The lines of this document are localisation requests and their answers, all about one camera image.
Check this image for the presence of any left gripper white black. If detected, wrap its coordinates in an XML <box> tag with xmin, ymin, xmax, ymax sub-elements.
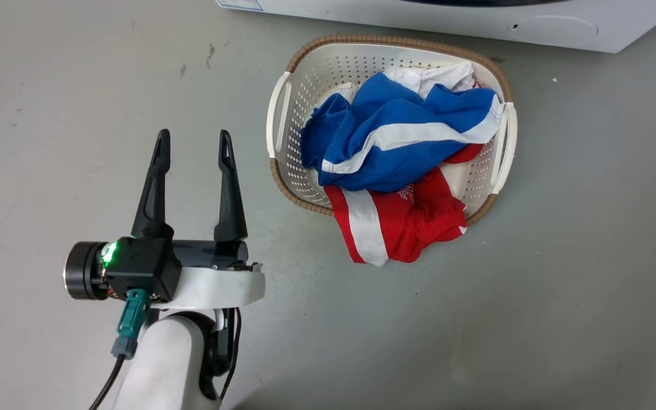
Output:
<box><xmin>131</xmin><ymin>129</ymin><xmax>267</xmax><ymax>311</ymax></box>

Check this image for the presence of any white washing machine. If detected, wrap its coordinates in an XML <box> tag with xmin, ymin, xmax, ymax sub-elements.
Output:
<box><xmin>214</xmin><ymin>0</ymin><xmax>656</xmax><ymax>54</ymax></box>

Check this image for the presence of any dark washing machine door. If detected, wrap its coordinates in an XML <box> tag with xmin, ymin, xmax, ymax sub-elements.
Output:
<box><xmin>401</xmin><ymin>0</ymin><xmax>569</xmax><ymax>8</ymax></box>

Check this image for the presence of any cream perforated laundry basket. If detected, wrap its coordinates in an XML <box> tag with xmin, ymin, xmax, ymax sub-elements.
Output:
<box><xmin>266</xmin><ymin>33</ymin><xmax>518</xmax><ymax>227</ymax></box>

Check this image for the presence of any blue garment with white stripe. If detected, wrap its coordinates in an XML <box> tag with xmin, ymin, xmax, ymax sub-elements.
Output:
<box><xmin>300</xmin><ymin>72</ymin><xmax>504</xmax><ymax>194</ymax></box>

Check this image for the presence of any red garment with white stripe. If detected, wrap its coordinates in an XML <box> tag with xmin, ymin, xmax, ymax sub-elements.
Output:
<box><xmin>323</xmin><ymin>143</ymin><xmax>486</xmax><ymax>268</ymax></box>

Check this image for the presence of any black cable with teal plug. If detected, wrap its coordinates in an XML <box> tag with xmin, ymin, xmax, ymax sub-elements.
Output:
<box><xmin>88</xmin><ymin>288</ymin><xmax>153</xmax><ymax>410</ymax></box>

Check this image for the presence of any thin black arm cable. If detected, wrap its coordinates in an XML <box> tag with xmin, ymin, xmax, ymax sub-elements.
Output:
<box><xmin>219</xmin><ymin>307</ymin><xmax>243</xmax><ymax>403</ymax></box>

